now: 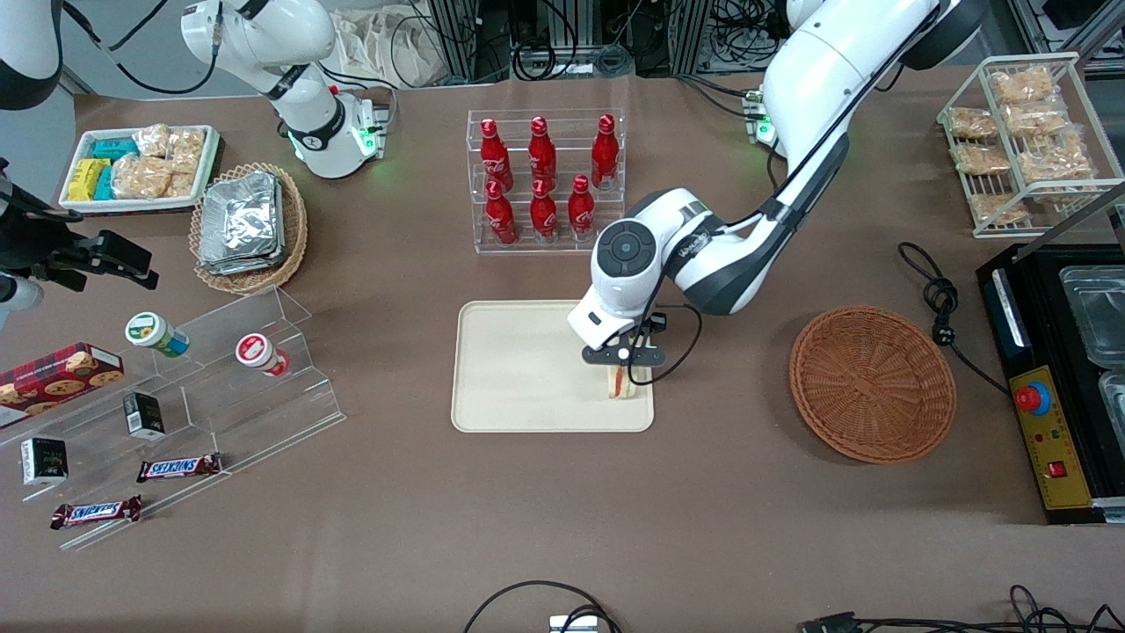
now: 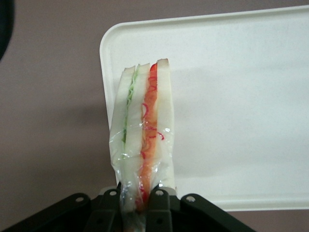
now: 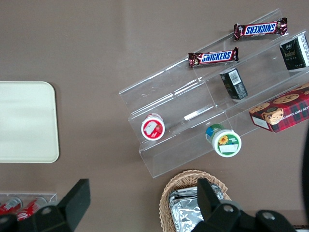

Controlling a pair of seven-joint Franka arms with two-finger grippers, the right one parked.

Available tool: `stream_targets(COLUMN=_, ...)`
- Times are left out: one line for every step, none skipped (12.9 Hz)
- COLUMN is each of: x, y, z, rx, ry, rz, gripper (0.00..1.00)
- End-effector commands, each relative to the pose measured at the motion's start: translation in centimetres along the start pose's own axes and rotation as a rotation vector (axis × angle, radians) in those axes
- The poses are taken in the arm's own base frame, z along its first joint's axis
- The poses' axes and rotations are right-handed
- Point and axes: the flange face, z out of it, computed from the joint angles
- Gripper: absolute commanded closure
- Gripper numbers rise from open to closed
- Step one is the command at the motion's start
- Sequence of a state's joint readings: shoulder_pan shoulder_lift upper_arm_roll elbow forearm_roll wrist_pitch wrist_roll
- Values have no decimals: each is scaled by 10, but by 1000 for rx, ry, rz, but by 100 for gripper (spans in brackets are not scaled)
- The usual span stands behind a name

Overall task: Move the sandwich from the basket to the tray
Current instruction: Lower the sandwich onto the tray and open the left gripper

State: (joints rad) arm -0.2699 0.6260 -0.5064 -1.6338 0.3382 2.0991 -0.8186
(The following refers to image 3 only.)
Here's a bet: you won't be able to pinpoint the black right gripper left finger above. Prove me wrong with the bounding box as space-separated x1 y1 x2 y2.
33 178 92 232

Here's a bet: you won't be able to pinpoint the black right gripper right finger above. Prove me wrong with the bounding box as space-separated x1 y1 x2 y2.
192 178 243 232

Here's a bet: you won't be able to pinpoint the light oval wicker basket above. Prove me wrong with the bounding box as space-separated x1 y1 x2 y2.
159 169 233 232

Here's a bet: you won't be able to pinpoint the beige rectangular serving tray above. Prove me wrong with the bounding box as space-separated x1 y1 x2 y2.
0 81 60 164

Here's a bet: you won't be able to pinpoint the clear acrylic bottle rack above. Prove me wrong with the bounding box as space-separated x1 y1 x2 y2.
0 191 59 232

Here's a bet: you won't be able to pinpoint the stacked foil containers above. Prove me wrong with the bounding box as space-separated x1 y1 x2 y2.
168 184 230 232

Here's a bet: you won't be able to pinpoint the green lid yogurt cup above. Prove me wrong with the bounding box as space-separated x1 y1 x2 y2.
205 123 242 158

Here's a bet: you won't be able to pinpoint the red lid yogurt cup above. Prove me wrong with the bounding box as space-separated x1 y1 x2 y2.
140 112 166 141

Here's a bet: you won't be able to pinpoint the clear acrylic tiered stand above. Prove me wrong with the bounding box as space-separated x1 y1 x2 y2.
118 8 309 179

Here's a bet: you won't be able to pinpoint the red tartan cookie box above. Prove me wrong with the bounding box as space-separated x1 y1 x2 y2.
248 82 309 134

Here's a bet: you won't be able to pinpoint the small black barcode box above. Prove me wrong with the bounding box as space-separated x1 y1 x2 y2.
219 68 249 100

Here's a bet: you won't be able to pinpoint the Snickers chocolate bar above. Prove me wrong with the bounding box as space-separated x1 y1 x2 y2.
188 46 240 69
233 17 289 41

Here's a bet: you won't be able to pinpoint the small black gold-print box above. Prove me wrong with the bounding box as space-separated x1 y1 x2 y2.
279 33 309 72

